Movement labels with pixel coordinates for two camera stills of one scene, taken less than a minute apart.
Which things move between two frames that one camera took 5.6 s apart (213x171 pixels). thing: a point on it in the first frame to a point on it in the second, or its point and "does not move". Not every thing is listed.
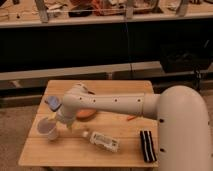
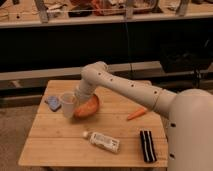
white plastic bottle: (102, 140) does not move
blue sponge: (53, 102) does not move
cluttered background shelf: (48, 13) does not move
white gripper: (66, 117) to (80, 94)
